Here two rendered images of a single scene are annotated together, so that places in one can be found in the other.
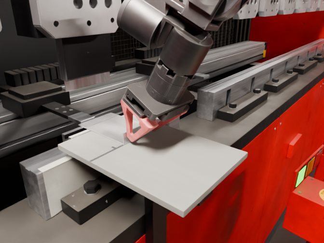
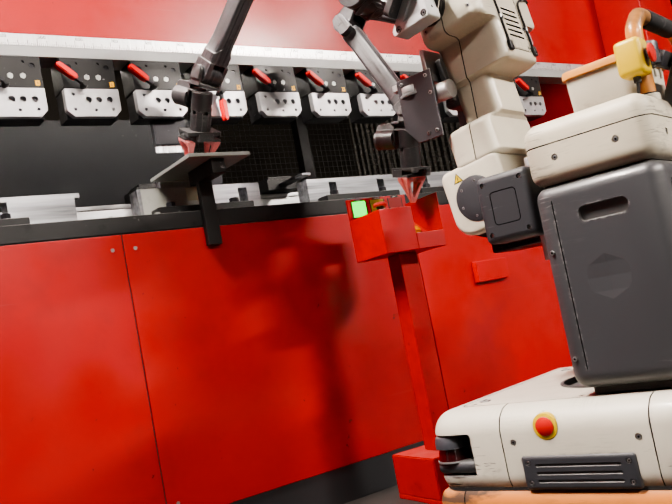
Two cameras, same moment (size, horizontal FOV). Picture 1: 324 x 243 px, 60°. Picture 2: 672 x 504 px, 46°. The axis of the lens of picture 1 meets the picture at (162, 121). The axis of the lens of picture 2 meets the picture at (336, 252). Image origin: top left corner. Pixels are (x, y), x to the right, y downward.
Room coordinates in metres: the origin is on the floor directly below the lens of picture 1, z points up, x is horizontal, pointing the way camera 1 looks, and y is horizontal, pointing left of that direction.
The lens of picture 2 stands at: (-1.59, -0.85, 0.51)
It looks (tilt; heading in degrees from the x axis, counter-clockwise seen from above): 5 degrees up; 15
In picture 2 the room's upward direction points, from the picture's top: 11 degrees counter-clockwise
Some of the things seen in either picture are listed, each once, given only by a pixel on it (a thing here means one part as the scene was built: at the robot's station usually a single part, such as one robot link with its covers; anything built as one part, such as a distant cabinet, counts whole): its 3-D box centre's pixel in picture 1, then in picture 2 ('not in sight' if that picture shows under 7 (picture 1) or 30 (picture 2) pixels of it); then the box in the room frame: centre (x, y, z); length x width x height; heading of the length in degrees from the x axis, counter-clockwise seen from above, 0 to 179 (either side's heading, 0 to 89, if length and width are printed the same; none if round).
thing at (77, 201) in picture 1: (131, 174); (204, 210); (0.50, 0.06, 0.89); 0.30 x 0.05 x 0.03; 141
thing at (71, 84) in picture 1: (86, 60); (169, 136); (0.50, 0.13, 1.13); 0.10 x 0.02 x 0.10; 141
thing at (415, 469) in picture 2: not in sight; (451, 470); (0.58, -0.47, 0.06); 0.25 x 0.20 x 0.12; 44
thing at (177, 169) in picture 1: (150, 150); (199, 167); (0.41, 0.02, 1.00); 0.26 x 0.18 x 0.01; 51
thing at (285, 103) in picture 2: not in sight; (271, 95); (0.79, -0.10, 1.26); 0.15 x 0.09 x 0.17; 141
